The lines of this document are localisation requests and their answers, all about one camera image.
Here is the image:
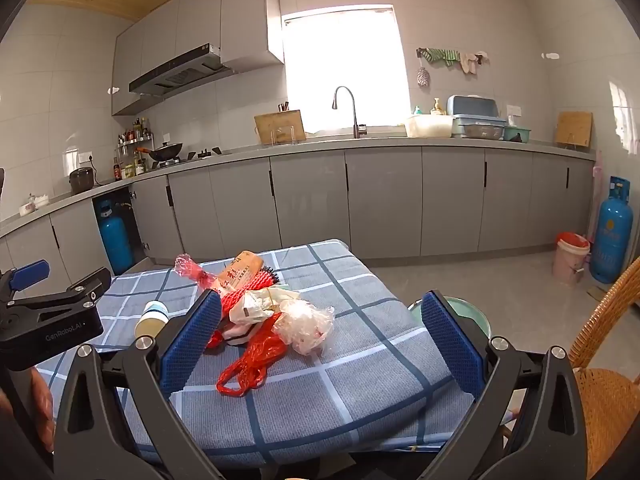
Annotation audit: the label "green striped cloth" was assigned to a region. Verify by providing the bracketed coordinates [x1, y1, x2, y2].
[420, 48, 461, 67]

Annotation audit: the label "wicker chair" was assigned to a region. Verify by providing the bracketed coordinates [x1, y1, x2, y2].
[567, 255, 640, 480]

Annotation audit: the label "dark rice cooker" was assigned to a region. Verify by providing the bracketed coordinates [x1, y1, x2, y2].
[68, 166, 96, 196]

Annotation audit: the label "pink bucket with red bag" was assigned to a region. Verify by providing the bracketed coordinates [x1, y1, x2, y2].
[552, 231, 592, 285]

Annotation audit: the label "steel range hood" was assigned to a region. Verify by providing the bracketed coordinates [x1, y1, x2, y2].
[128, 43, 238, 97]

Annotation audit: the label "blue dish rack with lid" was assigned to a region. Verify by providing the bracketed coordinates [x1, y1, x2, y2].
[446, 95, 508, 140]

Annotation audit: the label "red foam net sleeve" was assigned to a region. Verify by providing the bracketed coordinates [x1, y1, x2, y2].
[220, 272, 268, 322]

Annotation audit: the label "gas stove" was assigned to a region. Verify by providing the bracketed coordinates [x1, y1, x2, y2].
[150, 147, 223, 167]

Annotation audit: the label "white plastic wrapper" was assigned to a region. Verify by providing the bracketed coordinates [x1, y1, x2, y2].
[230, 285, 301, 333]

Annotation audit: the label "bright window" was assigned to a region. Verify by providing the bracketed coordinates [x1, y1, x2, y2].
[281, 5, 412, 136]

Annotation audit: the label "blue gas cylinder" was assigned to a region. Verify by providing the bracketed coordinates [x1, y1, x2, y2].
[96, 199, 135, 276]
[589, 176, 635, 285]

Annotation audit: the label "black wok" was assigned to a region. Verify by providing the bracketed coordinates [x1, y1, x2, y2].
[136, 142, 184, 163]

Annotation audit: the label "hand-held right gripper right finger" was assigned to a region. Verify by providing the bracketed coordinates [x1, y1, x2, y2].
[420, 290, 588, 480]

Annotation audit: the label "red clear plastic wrapper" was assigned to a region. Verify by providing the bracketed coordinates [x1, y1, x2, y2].
[175, 253, 221, 293]

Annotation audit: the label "wooden cutting board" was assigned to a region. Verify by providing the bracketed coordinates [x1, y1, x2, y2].
[555, 111, 593, 150]
[254, 109, 307, 146]

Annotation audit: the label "red plastic bag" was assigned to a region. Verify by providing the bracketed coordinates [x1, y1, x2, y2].
[215, 317, 286, 397]

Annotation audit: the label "steel colander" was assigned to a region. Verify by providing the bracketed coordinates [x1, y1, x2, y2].
[462, 122, 506, 140]

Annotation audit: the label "spice rack with bottles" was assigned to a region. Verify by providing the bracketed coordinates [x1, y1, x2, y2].
[112, 117, 152, 181]

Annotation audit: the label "steel gooseneck faucet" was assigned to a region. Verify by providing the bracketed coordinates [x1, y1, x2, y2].
[331, 86, 368, 139]

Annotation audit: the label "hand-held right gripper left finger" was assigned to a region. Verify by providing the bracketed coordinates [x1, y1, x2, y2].
[52, 287, 226, 480]

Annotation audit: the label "orange printed snack packet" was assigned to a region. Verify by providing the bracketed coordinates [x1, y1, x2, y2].
[212, 250, 264, 293]

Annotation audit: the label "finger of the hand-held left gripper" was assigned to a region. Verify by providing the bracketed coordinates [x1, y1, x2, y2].
[0, 259, 51, 302]
[7, 266, 112, 313]

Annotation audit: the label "white plastic tub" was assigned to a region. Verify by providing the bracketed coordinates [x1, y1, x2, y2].
[405, 114, 453, 138]

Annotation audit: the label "grey kitchen counter cabinets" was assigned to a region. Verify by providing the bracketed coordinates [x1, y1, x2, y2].
[0, 132, 597, 286]

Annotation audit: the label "mint green enamel basin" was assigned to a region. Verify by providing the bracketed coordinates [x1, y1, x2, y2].
[407, 296, 493, 342]

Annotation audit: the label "person's left hand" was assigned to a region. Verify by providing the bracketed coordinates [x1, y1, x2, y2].
[27, 366, 55, 453]

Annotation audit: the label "blue plaid tablecloth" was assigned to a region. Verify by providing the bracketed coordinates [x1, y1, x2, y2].
[35, 240, 476, 466]

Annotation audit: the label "grey wall cabinets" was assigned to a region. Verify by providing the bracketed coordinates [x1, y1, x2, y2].
[111, 0, 285, 117]

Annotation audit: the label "beige rubber gloves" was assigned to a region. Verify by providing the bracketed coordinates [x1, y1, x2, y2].
[459, 51, 488, 75]

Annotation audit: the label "clear plastic bag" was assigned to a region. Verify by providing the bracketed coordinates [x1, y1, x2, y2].
[272, 300, 336, 356]

